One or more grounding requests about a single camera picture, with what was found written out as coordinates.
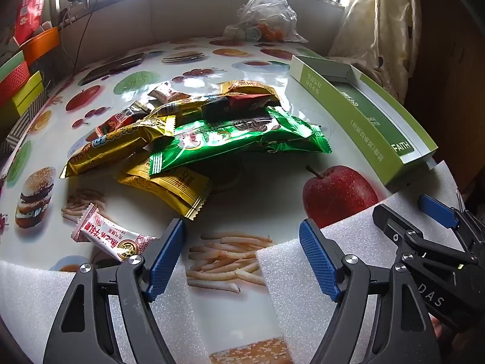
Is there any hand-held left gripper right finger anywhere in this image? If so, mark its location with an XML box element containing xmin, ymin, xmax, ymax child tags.
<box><xmin>299</xmin><ymin>218</ymin><xmax>442</xmax><ymax>364</ymax></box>

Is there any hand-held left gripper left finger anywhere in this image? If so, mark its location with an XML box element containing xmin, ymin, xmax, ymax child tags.
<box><xmin>42</xmin><ymin>218</ymin><xmax>187</xmax><ymax>364</ymax></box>

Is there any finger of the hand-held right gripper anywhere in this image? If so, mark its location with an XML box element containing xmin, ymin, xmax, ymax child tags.
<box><xmin>419</xmin><ymin>195</ymin><xmax>485</xmax><ymax>249</ymax></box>
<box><xmin>373</xmin><ymin>204</ymin><xmax>478</xmax><ymax>270</ymax></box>

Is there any green snack packet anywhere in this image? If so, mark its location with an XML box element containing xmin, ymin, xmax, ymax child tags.
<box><xmin>149</xmin><ymin>121</ymin><xmax>273</xmax><ymax>177</ymax></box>
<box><xmin>212</xmin><ymin>108</ymin><xmax>329</xmax><ymax>156</ymax></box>

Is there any green cardboard box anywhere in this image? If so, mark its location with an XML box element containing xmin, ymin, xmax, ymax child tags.
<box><xmin>290</xmin><ymin>55</ymin><xmax>439</xmax><ymax>193</ymax></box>

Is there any long gold snack packet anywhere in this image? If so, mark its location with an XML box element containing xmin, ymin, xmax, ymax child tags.
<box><xmin>60</xmin><ymin>116</ymin><xmax>177</xmax><ymax>179</ymax></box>

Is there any white brown candy packet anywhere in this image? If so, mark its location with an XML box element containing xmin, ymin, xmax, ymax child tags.
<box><xmin>147</xmin><ymin>83</ymin><xmax>192</xmax><ymax>103</ymax></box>

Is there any white foam sheet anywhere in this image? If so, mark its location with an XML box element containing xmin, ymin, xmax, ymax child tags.
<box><xmin>0</xmin><ymin>261</ymin><xmax>211</xmax><ymax>364</ymax></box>
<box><xmin>256</xmin><ymin>159</ymin><xmax>468</xmax><ymax>364</ymax></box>

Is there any white red candy packet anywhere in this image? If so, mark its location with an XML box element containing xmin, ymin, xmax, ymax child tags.
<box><xmin>72</xmin><ymin>203</ymin><xmax>158</xmax><ymax>264</ymax></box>

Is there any food print tablecloth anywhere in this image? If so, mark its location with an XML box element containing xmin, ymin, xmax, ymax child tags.
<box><xmin>0</xmin><ymin>36</ymin><xmax>440</xmax><ymax>364</ymax></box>

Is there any red black snack packet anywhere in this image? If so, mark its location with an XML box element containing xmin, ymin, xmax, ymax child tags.
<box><xmin>95</xmin><ymin>100</ymin><xmax>152</xmax><ymax>137</ymax></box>

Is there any dark red snack packet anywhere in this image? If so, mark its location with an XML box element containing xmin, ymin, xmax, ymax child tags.
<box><xmin>202</xmin><ymin>94</ymin><xmax>279</xmax><ymax>122</ymax></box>

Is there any cream patterned curtain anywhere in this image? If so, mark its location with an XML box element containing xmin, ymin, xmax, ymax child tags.
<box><xmin>328</xmin><ymin>0</ymin><xmax>423</xmax><ymax>103</ymax></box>

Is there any black white striped box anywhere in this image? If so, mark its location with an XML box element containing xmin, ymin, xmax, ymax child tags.
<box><xmin>0</xmin><ymin>110</ymin><xmax>38</xmax><ymax>156</ymax></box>

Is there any black smartphone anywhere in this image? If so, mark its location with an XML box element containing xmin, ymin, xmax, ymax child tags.
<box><xmin>78</xmin><ymin>54</ymin><xmax>145</xmax><ymax>84</ymax></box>

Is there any red patterned box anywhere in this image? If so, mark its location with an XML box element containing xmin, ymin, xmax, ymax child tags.
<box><xmin>0</xmin><ymin>61</ymin><xmax>31</xmax><ymax>109</ymax></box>

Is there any orange box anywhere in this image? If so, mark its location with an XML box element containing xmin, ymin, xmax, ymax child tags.
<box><xmin>21</xmin><ymin>26</ymin><xmax>63</xmax><ymax>65</ymax></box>

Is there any green box lid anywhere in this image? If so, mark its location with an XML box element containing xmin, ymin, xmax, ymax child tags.
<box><xmin>0</xmin><ymin>51</ymin><xmax>25</xmax><ymax>74</ymax></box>

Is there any clear plastic bag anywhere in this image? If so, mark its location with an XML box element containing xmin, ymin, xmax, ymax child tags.
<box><xmin>223</xmin><ymin>0</ymin><xmax>309</xmax><ymax>43</ymax></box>

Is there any red bag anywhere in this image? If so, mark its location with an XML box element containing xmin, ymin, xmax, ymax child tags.
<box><xmin>13</xmin><ymin>0</ymin><xmax>54</xmax><ymax>46</ymax></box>

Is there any black cable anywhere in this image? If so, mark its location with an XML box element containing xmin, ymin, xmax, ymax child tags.
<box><xmin>72</xmin><ymin>2</ymin><xmax>97</xmax><ymax>74</ymax></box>

